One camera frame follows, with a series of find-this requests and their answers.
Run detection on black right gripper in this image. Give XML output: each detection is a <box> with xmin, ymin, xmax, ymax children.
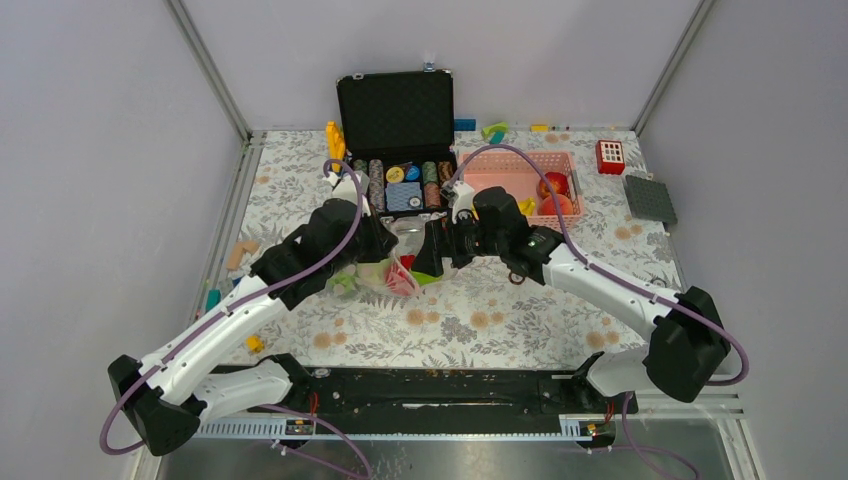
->
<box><xmin>411</xmin><ymin>207</ymin><xmax>507</xmax><ymax>277</ymax></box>

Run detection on red bell pepper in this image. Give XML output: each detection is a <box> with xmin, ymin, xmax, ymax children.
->
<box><xmin>385</xmin><ymin>254</ymin><xmax>419</xmax><ymax>297</ymax></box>

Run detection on green round vegetable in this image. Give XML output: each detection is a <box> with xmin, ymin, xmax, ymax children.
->
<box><xmin>327</xmin><ymin>272</ymin><xmax>358</xmax><ymax>297</ymax></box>

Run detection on clear pink-dotted zip bag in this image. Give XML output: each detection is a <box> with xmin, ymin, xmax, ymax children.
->
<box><xmin>325</xmin><ymin>214</ymin><xmax>458</xmax><ymax>297</ymax></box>

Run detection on pale green cabbage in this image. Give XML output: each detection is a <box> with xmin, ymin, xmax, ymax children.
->
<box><xmin>356</xmin><ymin>259</ymin><xmax>393</xmax><ymax>290</ymax></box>

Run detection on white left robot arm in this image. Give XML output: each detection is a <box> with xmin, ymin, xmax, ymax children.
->
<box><xmin>99</xmin><ymin>199</ymin><xmax>398</xmax><ymax>456</ymax></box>

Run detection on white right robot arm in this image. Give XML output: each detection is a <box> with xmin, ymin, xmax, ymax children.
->
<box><xmin>411</xmin><ymin>181</ymin><xmax>730</xmax><ymax>412</ymax></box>

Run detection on floral table mat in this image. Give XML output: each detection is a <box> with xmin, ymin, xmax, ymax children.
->
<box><xmin>239</xmin><ymin>131</ymin><xmax>681</xmax><ymax>369</ymax></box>

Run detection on pink plastic basket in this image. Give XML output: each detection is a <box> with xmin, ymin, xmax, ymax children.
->
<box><xmin>462</xmin><ymin>149</ymin><xmax>586</xmax><ymax>231</ymax></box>

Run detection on tan wooden block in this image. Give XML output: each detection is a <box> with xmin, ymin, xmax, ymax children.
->
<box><xmin>225</xmin><ymin>240</ymin><xmax>260</xmax><ymax>271</ymax></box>

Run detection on orange peach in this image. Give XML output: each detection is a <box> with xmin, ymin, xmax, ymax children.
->
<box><xmin>537</xmin><ymin>194</ymin><xmax>574</xmax><ymax>216</ymax></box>

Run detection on blue rectangular block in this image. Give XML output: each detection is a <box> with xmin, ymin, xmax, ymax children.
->
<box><xmin>453</xmin><ymin>118</ymin><xmax>477</xmax><ymax>132</ymax></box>

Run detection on teal small block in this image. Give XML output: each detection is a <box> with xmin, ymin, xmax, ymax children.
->
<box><xmin>489</xmin><ymin>131</ymin><xmax>505</xmax><ymax>145</ymax></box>

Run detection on green arch block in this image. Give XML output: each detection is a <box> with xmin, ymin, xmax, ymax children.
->
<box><xmin>481</xmin><ymin>122</ymin><xmax>510</xmax><ymax>140</ymax></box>

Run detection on black poker chip case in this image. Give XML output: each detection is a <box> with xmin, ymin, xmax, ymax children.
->
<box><xmin>336</xmin><ymin>69</ymin><xmax>457</xmax><ymax>218</ymax></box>

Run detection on red apple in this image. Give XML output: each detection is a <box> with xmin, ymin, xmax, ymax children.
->
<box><xmin>537</xmin><ymin>171</ymin><xmax>570</xmax><ymax>199</ymax></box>

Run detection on small yellow cube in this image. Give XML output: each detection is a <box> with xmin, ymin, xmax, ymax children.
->
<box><xmin>245</xmin><ymin>335</ymin><xmax>265</xmax><ymax>354</ymax></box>

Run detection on red grid block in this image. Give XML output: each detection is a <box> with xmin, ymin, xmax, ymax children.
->
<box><xmin>595</xmin><ymin>140</ymin><xmax>626</xmax><ymax>175</ymax></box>

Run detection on grey studded baseplate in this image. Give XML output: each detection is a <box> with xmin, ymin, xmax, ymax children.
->
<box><xmin>624</xmin><ymin>175</ymin><xmax>678</xmax><ymax>225</ymax></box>

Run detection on yellow triangular frame toy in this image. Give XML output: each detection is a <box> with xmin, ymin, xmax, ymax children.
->
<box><xmin>325</xmin><ymin>121</ymin><xmax>347</xmax><ymax>160</ymax></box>

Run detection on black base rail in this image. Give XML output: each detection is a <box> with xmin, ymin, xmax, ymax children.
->
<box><xmin>278</xmin><ymin>368</ymin><xmax>638</xmax><ymax>435</ymax></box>

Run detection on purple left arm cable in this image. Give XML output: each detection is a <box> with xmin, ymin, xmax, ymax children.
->
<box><xmin>99</xmin><ymin>158</ymin><xmax>376</xmax><ymax>480</ymax></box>

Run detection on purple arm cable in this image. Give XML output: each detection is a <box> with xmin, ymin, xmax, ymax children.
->
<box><xmin>99</xmin><ymin>158</ymin><xmax>376</xmax><ymax>480</ymax></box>
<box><xmin>447</xmin><ymin>143</ymin><xmax>752</xmax><ymax>480</ymax></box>

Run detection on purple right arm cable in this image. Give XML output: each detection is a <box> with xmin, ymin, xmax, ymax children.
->
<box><xmin>447</xmin><ymin>143</ymin><xmax>752</xmax><ymax>480</ymax></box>

